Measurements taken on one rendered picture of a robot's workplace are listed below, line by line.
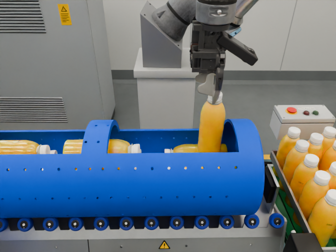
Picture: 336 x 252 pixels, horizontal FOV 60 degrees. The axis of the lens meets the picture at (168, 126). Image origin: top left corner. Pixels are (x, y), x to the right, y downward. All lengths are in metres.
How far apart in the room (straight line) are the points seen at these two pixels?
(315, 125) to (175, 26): 0.75
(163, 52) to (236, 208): 0.87
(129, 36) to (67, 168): 2.96
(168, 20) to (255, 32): 2.37
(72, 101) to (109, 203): 1.92
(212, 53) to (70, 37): 1.78
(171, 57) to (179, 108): 0.29
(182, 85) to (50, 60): 1.32
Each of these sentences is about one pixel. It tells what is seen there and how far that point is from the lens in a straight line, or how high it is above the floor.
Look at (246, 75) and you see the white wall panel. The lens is 3.89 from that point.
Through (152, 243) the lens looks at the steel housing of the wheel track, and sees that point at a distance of 0.96.
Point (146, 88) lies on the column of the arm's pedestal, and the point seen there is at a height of 1.00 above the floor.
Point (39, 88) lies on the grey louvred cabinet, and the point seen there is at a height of 0.55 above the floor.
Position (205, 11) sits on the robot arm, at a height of 1.54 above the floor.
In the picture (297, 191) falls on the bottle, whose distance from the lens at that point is 1.05.
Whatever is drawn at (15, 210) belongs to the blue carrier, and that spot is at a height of 1.07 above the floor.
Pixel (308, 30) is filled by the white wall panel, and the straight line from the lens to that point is 3.92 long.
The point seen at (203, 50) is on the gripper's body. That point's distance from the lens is 0.73.
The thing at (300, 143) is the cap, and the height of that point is 1.11.
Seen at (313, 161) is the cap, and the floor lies 1.11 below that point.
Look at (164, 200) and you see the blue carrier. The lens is 0.78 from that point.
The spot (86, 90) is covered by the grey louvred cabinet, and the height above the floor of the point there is 0.54.
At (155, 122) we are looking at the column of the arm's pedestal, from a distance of 1.61.
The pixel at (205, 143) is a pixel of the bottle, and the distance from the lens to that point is 0.87.
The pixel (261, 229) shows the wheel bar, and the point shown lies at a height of 0.93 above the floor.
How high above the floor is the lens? 1.70
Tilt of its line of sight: 35 degrees down
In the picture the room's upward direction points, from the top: straight up
